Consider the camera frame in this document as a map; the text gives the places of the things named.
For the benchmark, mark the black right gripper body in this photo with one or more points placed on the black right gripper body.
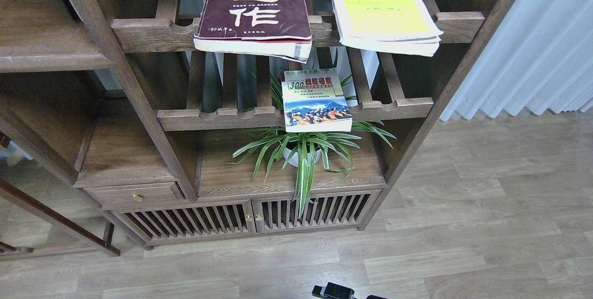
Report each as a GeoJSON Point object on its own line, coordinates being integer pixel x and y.
{"type": "Point", "coordinates": [333, 291]}

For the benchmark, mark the small white landscape-cover book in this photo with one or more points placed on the small white landscape-cover book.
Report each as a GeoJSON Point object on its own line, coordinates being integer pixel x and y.
{"type": "Point", "coordinates": [314, 102]}

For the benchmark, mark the white plant pot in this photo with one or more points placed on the white plant pot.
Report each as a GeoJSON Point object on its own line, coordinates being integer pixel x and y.
{"type": "Point", "coordinates": [291, 156]}

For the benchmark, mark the green spider plant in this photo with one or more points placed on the green spider plant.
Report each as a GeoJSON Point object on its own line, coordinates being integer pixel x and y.
{"type": "Point", "coordinates": [269, 143]}

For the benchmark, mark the dark wooden bookshelf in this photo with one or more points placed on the dark wooden bookshelf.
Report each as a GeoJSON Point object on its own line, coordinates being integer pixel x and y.
{"type": "Point", "coordinates": [112, 98]}

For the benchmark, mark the yellow-green cover book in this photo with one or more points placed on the yellow-green cover book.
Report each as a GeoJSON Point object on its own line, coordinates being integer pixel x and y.
{"type": "Point", "coordinates": [392, 26]}

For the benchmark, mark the dark red book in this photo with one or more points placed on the dark red book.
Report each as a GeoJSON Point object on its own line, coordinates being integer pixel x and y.
{"type": "Point", "coordinates": [278, 28]}

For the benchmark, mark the white curtain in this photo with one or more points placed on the white curtain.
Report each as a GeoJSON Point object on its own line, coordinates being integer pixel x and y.
{"type": "Point", "coordinates": [540, 59]}

